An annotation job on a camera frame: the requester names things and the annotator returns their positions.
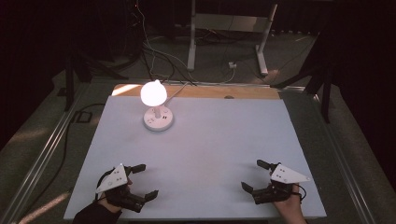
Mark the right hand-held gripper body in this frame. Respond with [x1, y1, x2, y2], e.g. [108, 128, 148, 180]
[251, 162, 312, 205]

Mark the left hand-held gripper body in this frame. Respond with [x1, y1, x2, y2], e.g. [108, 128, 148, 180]
[94, 163, 148, 215]

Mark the person's left hand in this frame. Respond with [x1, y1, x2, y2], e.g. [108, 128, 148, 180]
[98, 177, 134, 215]

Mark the person's right hand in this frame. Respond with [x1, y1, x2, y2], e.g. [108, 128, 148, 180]
[273, 184, 308, 224]

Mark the round white power strip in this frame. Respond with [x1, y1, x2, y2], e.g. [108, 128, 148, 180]
[142, 105, 175, 133]

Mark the light grey table mat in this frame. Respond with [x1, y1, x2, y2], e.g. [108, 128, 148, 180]
[63, 94, 328, 221]

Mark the white mushroom lamp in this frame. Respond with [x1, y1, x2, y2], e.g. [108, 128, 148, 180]
[139, 78, 168, 119]

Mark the black stand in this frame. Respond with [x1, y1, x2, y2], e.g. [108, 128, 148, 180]
[64, 50, 129, 113]
[270, 29, 333, 124]

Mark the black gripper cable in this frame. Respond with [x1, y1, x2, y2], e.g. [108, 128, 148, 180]
[94, 167, 117, 202]
[297, 184, 308, 204]

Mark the aluminium rail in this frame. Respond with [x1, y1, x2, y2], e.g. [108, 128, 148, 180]
[0, 81, 92, 224]
[278, 87, 376, 224]

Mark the black floor cable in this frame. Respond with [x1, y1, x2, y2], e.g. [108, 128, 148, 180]
[29, 102, 106, 208]

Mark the white power cable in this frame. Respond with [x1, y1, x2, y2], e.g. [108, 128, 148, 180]
[163, 81, 191, 108]

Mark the bundle of black cables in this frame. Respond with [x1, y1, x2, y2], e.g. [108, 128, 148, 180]
[134, 12, 197, 87]

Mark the white metal stand frame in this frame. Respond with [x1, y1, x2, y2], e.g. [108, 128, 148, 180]
[186, 0, 278, 77]

